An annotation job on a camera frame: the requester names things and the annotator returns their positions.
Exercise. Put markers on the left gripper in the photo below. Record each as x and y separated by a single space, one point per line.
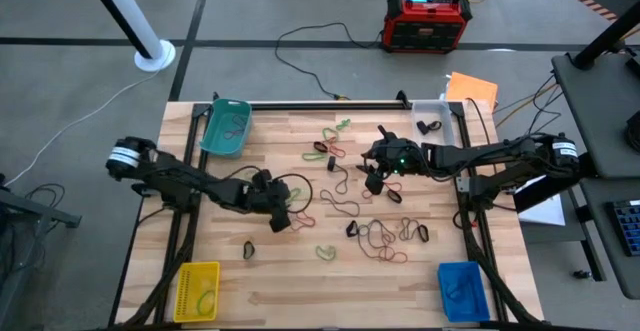
267 198

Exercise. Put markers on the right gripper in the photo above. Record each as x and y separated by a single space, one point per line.
400 158

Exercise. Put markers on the green rubber band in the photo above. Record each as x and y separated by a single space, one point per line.
200 307
312 158
325 259
325 133
343 123
296 191

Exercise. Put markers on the thin red rubber band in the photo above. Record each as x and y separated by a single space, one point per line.
397 186
240 132
400 261
337 151
310 223

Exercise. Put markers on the black wide rubber band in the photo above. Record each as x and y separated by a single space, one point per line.
395 198
422 128
320 147
245 251
440 123
425 236
331 163
349 232

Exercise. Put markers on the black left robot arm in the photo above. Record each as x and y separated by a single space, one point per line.
190 181

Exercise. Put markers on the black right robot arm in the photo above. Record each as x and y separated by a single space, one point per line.
475 153

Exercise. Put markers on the teal plastic basket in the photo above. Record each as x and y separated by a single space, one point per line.
235 148

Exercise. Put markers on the clear plastic bin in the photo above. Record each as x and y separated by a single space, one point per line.
445 141

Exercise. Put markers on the orange paper folder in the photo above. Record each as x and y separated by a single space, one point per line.
472 91

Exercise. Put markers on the yellow plastic basket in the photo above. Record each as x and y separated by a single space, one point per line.
187 281

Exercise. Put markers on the red portable power station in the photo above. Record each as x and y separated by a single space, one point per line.
425 31

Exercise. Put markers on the black diagonal beam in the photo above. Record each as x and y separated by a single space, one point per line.
537 198

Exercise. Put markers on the blue plastic basket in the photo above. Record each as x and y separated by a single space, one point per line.
477 306

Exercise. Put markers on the white paper sheet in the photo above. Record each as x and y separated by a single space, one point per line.
547 216

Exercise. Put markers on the white pole with round base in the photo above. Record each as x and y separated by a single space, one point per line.
167 58

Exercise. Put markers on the grey side table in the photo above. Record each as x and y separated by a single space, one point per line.
595 121

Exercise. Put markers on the grey metal stand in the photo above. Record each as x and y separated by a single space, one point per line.
50 214

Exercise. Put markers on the grey desk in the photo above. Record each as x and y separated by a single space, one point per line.
600 251

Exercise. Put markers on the black keyboard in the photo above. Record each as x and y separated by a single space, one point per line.
627 226

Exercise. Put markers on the black pole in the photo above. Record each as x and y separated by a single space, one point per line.
605 36

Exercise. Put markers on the silver metal bracket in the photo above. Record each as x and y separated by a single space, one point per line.
462 185

